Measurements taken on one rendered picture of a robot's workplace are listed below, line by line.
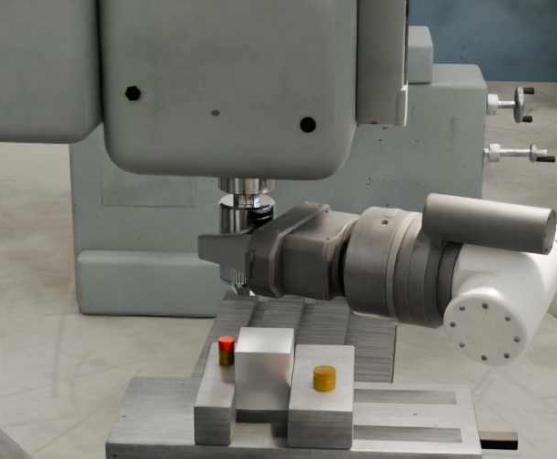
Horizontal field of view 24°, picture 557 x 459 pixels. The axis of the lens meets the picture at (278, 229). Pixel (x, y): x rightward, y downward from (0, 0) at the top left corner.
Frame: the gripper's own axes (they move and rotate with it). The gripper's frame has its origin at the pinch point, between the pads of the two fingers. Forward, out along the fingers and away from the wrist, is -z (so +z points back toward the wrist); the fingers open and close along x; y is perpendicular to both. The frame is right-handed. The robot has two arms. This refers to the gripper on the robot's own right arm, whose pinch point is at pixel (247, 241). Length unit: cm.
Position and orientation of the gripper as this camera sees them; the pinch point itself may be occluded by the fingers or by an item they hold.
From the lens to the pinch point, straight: 111.3
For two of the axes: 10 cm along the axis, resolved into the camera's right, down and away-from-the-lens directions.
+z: 8.9, 1.4, -4.4
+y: 0.1, 9.5, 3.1
